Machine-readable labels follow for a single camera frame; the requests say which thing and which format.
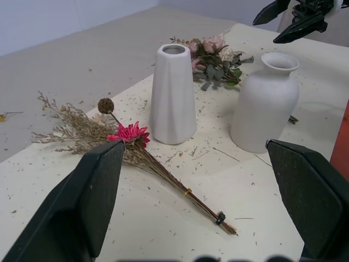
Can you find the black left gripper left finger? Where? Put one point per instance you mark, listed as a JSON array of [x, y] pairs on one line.
[[73, 207]]

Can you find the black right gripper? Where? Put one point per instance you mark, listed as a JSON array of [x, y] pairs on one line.
[[313, 6]]

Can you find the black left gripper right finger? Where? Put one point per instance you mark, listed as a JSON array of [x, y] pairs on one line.
[[313, 202]]

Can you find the round white bottle vase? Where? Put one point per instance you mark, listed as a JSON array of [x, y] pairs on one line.
[[261, 109]]

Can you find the tall faceted white vase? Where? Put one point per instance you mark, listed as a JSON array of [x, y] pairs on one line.
[[171, 95]]

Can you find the orange red object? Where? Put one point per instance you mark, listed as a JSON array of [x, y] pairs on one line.
[[342, 142]]

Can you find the pink rose eucalyptus bouquet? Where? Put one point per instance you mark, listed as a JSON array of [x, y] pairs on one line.
[[211, 43]]

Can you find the small broken stem piece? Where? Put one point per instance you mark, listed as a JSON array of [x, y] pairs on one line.
[[293, 119]]

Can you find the dried bouquet with pink flower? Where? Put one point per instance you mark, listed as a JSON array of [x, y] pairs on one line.
[[152, 166]]

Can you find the small yellow dried sprig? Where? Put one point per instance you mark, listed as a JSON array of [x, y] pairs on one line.
[[2, 117]]

